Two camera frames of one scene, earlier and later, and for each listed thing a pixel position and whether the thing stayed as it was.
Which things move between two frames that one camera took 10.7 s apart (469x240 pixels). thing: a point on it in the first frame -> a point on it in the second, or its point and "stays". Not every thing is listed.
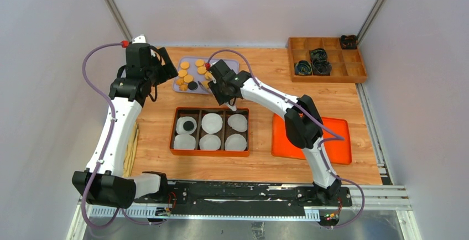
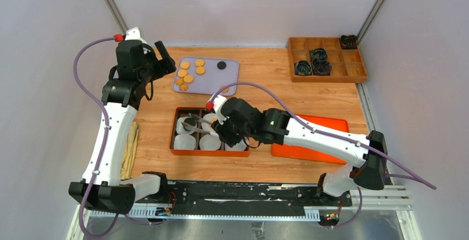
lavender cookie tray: [190, 76] stays
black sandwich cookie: [192, 85] -> [191, 120]
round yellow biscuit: [201, 70] stays
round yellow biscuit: [199, 62] stays
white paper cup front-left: [184, 141] stays
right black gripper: [221, 99] -> [222, 128]
